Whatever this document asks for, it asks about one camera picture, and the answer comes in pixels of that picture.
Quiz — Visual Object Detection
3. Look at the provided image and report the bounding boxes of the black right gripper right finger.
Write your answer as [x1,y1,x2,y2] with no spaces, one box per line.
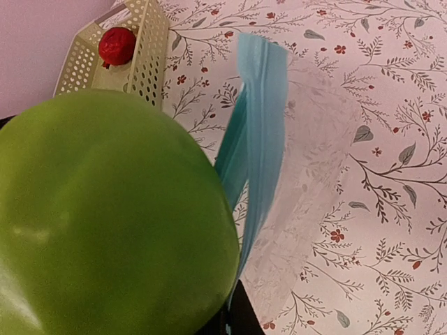
[229,280,265,335]

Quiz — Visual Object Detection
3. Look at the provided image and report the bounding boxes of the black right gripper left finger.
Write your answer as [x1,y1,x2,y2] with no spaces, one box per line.
[197,304,229,335]

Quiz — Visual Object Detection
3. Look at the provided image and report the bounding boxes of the green apple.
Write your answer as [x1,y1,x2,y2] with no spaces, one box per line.
[1,90,240,334]

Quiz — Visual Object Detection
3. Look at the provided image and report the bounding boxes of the clear blue zip top bag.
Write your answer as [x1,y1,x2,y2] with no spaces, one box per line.
[215,33,360,322]

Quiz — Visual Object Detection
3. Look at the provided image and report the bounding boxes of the light green perforated plastic basket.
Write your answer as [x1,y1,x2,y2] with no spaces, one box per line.
[53,0,170,108]

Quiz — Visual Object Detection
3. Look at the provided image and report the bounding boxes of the floral patterned table mat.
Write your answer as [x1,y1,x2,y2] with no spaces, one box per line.
[161,1,446,334]

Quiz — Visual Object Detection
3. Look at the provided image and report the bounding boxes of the red apple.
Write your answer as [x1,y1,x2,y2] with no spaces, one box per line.
[98,27,136,69]

